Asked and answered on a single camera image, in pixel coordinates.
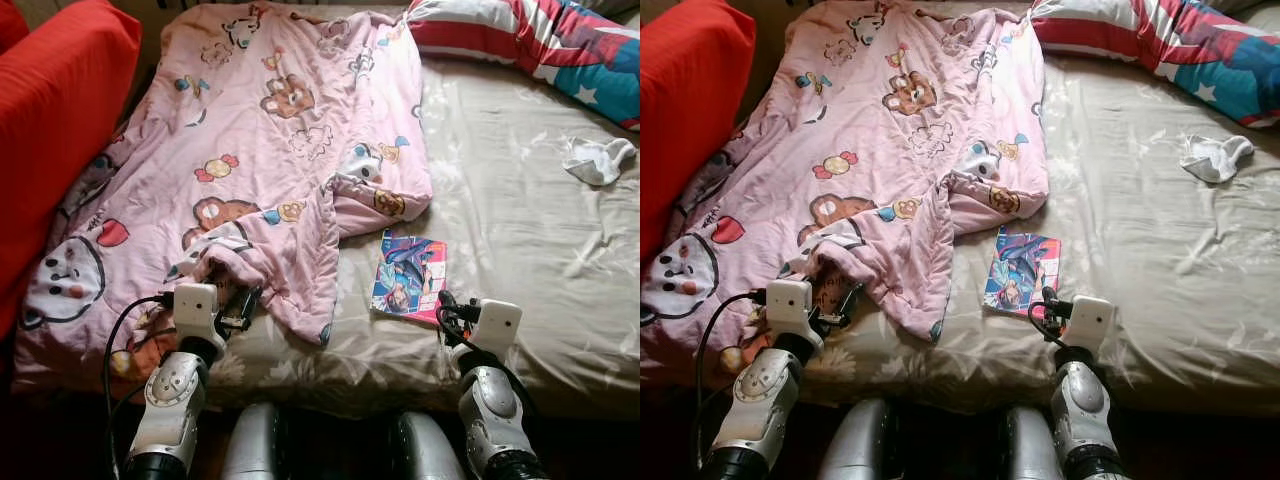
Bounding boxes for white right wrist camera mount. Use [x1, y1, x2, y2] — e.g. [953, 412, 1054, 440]
[455, 298, 524, 366]
[1060, 295, 1118, 361]

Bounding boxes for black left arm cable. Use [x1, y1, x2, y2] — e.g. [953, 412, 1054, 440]
[693, 289, 769, 480]
[103, 292, 179, 480]

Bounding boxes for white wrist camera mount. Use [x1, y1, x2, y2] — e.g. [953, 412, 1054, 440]
[455, 298, 524, 366]
[765, 278, 816, 361]
[172, 283, 223, 366]
[1060, 295, 1118, 361]

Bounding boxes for red white blue bolster pillow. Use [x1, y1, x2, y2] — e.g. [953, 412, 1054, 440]
[405, 0, 641, 131]
[1030, 0, 1280, 129]

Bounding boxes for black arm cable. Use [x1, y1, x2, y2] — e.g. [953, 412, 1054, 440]
[103, 292, 179, 480]
[435, 300, 546, 441]
[1028, 298, 1136, 441]
[693, 289, 769, 480]

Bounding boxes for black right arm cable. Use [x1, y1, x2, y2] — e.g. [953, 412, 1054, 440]
[1028, 298, 1136, 441]
[435, 300, 546, 441]

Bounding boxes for silver robot leg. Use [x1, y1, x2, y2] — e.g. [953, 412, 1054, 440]
[1000, 405, 1066, 480]
[820, 398, 896, 480]
[220, 402, 286, 480]
[395, 410, 466, 480]

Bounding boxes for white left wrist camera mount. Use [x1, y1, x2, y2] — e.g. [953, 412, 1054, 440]
[172, 283, 223, 366]
[765, 278, 816, 361]

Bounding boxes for silver left robot leg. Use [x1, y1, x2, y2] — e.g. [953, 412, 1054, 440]
[820, 398, 896, 480]
[220, 402, 286, 480]

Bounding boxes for pink cartoon print quilt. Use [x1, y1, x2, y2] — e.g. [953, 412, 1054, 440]
[10, 0, 434, 396]
[640, 0, 1051, 386]

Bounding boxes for silver right robot leg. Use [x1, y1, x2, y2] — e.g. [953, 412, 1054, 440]
[395, 410, 466, 480]
[1000, 405, 1066, 480]

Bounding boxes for colourful comic book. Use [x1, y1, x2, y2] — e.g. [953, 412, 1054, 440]
[370, 230, 449, 324]
[983, 228, 1063, 319]

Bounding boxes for beige floral bed sheet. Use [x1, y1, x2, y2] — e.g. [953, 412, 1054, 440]
[800, 10, 1280, 416]
[200, 10, 641, 421]

